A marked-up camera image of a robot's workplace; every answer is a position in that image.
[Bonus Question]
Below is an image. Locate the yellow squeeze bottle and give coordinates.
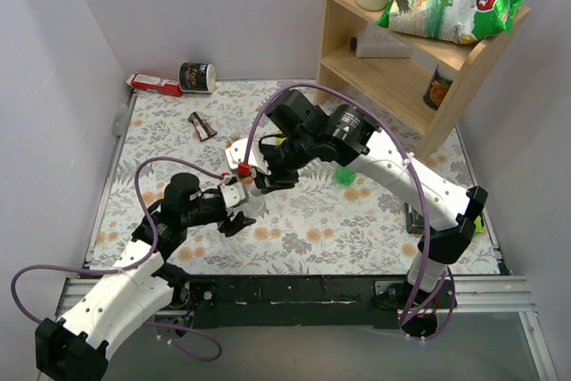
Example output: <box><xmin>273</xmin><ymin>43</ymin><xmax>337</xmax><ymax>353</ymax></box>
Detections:
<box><xmin>275</xmin><ymin>133</ymin><xmax>286</xmax><ymax>145</ymax></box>

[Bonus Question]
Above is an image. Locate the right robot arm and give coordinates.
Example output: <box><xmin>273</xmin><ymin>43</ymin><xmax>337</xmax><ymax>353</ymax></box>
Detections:
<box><xmin>240</xmin><ymin>84</ymin><xmax>488</xmax><ymax>308</ymax></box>

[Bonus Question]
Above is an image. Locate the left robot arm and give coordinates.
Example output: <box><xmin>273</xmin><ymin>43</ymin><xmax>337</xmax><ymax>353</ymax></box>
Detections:
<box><xmin>35</xmin><ymin>173</ymin><xmax>254</xmax><ymax>380</ymax></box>

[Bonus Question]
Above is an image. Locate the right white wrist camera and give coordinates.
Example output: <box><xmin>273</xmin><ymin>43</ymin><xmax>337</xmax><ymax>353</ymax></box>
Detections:
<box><xmin>225</xmin><ymin>138</ymin><xmax>270</xmax><ymax>177</ymax></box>

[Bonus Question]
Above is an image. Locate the wooden shelf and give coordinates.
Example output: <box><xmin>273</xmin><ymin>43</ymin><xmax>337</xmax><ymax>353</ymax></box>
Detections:
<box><xmin>317</xmin><ymin>0</ymin><xmax>514</xmax><ymax>160</ymax></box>

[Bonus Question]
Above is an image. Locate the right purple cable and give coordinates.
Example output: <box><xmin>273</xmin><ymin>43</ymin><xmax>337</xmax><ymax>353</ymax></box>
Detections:
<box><xmin>244</xmin><ymin>81</ymin><xmax>459</xmax><ymax>343</ymax></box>

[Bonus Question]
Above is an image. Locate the green plastic bottle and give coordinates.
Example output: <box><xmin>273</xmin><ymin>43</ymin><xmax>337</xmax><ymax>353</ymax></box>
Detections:
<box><xmin>335</xmin><ymin>166</ymin><xmax>357</xmax><ymax>186</ymax></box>

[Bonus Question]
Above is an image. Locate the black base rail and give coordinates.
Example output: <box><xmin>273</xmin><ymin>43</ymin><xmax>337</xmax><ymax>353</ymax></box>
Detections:
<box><xmin>55</xmin><ymin>273</ymin><xmax>536</xmax><ymax>331</ymax></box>

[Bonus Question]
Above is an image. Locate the black green box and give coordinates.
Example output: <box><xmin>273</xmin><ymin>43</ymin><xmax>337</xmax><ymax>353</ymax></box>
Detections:
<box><xmin>404</xmin><ymin>203</ymin><xmax>484</xmax><ymax>235</ymax></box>

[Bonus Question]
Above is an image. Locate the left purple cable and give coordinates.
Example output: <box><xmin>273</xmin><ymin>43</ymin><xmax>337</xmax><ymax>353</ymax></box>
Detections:
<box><xmin>10</xmin><ymin>155</ymin><xmax>231</xmax><ymax>362</ymax></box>

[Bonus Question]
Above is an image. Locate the purple cable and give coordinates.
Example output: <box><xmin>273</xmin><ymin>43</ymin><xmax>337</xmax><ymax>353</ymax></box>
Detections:
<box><xmin>10</xmin><ymin>155</ymin><xmax>231</xmax><ymax>362</ymax></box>
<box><xmin>244</xmin><ymin>81</ymin><xmax>459</xmax><ymax>343</ymax></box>

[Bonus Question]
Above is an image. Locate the orange juice bottle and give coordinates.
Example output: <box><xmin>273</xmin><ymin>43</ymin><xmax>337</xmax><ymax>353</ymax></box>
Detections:
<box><xmin>225</xmin><ymin>133</ymin><xmax>248</xmax><ymax>179</ymax></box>

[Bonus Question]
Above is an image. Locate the black cylindrical can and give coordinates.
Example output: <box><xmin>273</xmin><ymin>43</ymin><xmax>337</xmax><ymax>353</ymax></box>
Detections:
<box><xmin>178</xmin><ymin>62</ymin><xmax>216</xmax><ymax>94</ymax></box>

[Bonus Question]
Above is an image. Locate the dark tin can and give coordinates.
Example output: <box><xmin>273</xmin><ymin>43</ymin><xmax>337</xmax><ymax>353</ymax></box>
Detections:
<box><xmin>423</xmin><ymin>65</ymin><xmax>457</xmax><ymax>110</ymax></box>

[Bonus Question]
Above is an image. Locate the clear plastic bottle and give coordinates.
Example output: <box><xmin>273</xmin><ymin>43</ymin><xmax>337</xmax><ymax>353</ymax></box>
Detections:
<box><xmin>241</xmin><ymin>188</ymin><xmax>266</xmax><ymax>219</ymax></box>

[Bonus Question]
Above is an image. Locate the brown snack wrapper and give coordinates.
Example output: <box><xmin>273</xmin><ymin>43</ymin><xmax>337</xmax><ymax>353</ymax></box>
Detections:
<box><xmin>188</xmin><ymin>112</ymin><xmax>218</xmax><ymax>142</ymax></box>

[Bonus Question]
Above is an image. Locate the red white box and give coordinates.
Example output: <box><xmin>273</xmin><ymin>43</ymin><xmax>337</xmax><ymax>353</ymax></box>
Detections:
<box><xmin>126</xmin><ymin>73</ymin><xmax>183</xmax><ymax>97</ymax></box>

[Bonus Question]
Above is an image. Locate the green chips bag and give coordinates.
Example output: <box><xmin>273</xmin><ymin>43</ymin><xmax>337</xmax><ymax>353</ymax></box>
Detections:
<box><xmin>377</xmin><ymin>0</ymin><xmax>524</xmax><ymax>45</ymax></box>

